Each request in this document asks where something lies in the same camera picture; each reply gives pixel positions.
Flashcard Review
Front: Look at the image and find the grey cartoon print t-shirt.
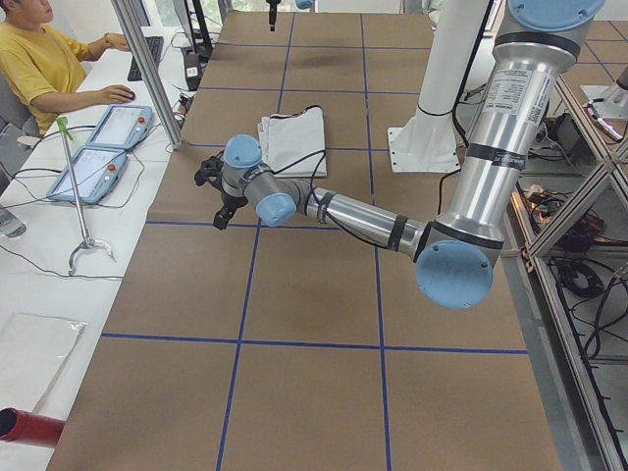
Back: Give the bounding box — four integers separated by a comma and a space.
257, 104, 327, 178

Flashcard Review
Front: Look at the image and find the black computer keyboard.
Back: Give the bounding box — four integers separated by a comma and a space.
127, 35, 165, 82

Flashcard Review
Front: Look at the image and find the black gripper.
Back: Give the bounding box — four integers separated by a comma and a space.
266, 0, 279, 31
194, 154, 248, 230

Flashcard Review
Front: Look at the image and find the upper blue teach pendant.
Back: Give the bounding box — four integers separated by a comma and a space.
87, 104, 154, 150

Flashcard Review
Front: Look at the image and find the dark red tube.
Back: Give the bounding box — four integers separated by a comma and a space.
1, 407, 66, 448

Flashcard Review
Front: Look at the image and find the clear plastic bag with paper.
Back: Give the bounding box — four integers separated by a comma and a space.
1, 313, 87, 412

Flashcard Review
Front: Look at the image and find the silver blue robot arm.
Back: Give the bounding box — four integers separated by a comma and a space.
194, 1, 602, 309
266, 0, 315, 31

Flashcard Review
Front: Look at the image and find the lower blue teach pendant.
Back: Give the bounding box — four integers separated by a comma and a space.
46, 146, 128, 205

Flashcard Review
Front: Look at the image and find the blue teach pendant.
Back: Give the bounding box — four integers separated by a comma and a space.
46, 146, 128, 205
87, 104, 154, 150

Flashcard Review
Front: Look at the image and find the aluminium frame post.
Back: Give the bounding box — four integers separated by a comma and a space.
111, 0, 183, 150

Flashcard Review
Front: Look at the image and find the metal reacher grabber tool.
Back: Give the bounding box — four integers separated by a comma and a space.
56, 117, 116, 276

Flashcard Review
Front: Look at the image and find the person in yellow shirt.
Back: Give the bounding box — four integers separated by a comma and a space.
1, 1, 131, 134

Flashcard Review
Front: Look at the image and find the aluminium frame rack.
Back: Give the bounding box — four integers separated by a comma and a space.
509, 65, 627, 470

